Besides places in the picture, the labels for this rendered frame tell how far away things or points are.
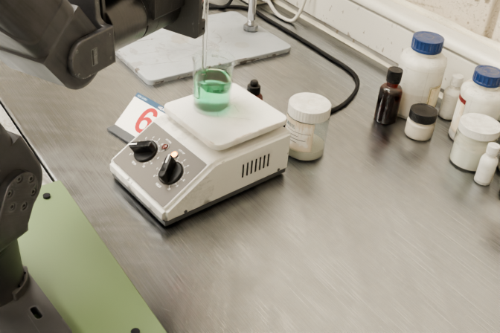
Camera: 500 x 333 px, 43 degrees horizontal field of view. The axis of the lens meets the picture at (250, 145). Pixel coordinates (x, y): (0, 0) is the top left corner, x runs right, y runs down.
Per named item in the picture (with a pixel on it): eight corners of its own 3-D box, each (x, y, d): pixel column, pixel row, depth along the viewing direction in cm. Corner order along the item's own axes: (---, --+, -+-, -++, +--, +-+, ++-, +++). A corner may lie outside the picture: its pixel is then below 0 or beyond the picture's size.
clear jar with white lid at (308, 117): (297, 134, 94) (303, 87, 90) (332, 150, 91) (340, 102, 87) (274, 151, 90) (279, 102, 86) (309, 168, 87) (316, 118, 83)
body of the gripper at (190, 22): (131, -47, 68) (83, -31, 63) (210, -25, 64) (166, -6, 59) (132, 10, 72) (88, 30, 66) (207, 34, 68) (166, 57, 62)
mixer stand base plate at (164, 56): (149, 86, 103) (148, 80, 103) (99, 39, 117) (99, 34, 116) (293, 51, 119) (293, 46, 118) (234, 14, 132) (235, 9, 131)
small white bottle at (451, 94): (454, 122, 101) (466, 81, 97) (436, 117, 101) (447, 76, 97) (456, 114, 103) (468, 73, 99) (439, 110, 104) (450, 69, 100)
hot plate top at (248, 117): (216, 153, 75) (216, 147, 74) (160, 110, 82) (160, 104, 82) (290, 123, 82) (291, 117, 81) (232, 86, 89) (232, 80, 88)
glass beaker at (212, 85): (182, 112, 81) (183, 55, 77) (204, 95, 85) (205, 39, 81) (223, 125, 79) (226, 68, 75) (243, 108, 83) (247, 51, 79)
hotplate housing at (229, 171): (164, 231, 75) (164, 177, 70) (109, 177, 83) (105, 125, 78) (300, 169, 87) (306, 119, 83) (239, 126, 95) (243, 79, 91)
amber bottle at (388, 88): (399, 125, 99) (411, 74, 94) (376, 125, 98) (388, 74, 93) (392, 113, 102) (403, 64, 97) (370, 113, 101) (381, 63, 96)
